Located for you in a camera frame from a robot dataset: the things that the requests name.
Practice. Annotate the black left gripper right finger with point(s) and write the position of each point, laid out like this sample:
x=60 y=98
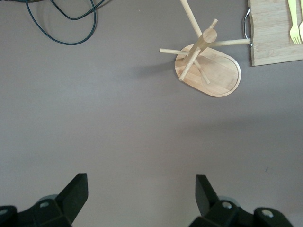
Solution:
x=225 y=215

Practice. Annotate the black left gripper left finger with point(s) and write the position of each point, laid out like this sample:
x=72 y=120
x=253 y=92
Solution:
x=47 y=212

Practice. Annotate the wooden cup rack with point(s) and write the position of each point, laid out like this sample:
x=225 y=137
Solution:
x=213 y=80

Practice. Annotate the bamboo cutting board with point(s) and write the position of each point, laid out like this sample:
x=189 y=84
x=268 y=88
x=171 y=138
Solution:
x=270 y=35

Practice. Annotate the yellow plastic knife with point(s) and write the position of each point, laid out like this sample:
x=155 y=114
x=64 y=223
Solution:
x=301 y=30

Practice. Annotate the yellow plastic fork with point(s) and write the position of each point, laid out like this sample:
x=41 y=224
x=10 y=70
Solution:
x=293 y=23

